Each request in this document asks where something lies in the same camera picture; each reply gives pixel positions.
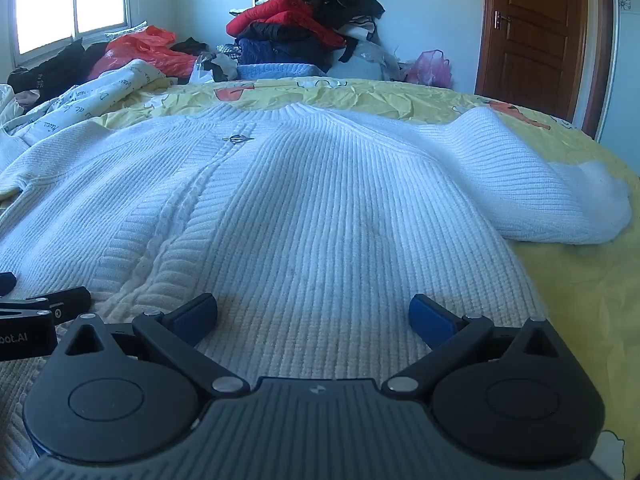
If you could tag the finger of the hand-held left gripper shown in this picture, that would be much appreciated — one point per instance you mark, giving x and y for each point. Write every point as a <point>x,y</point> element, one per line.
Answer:
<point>6,284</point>
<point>60,302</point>

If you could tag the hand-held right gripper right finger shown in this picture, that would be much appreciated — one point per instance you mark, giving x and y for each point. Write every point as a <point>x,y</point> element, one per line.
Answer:
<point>431,318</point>

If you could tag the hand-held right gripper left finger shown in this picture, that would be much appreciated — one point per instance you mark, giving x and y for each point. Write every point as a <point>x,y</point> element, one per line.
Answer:
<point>194,321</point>

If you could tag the white knit sweater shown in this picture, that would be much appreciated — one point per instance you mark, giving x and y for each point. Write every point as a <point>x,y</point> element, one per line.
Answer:
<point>320,210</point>

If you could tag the white printed quilt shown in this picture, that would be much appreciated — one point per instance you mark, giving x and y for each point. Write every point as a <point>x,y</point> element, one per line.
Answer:
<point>100,95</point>

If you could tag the black cloth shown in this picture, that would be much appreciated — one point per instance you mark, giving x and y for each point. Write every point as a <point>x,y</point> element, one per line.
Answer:
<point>55,72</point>

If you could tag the yellow carrot print bed cover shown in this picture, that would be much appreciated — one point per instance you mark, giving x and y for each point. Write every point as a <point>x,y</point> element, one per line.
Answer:
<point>400,100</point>

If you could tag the pink plastic bag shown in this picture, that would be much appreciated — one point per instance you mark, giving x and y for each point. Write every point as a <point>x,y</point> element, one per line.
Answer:
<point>430,70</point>

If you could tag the white plastic bag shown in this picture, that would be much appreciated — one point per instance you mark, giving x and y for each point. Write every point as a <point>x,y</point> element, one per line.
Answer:
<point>205,72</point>

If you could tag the light blue sweater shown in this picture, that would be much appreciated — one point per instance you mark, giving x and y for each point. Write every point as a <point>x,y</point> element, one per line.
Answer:
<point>280,71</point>

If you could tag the grey cloth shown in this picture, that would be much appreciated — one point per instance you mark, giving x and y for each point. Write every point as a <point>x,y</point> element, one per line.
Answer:
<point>365,60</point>

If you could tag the red plastic bag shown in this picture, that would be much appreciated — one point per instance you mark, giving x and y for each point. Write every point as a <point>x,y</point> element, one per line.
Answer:
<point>145,47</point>

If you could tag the white floral cloth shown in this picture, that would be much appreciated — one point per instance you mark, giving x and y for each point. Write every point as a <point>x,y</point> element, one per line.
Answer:
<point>127,31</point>

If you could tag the window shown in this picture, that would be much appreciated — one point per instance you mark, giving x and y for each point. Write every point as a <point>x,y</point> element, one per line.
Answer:
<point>50,0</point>

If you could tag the dark blue jacket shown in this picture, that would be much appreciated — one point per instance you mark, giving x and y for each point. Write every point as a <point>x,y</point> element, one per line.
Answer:
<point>285,45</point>

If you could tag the white garment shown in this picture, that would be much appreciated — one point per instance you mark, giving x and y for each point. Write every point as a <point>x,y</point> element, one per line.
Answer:
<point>360,27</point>

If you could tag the brown wooden door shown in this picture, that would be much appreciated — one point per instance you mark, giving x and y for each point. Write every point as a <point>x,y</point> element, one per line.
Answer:
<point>530,35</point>

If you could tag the red jacket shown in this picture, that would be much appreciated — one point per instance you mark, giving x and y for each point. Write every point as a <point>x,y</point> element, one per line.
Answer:
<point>280,15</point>

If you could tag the brown wooden door frame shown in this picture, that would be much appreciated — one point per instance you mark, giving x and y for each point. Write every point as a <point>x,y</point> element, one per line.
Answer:
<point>597,50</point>

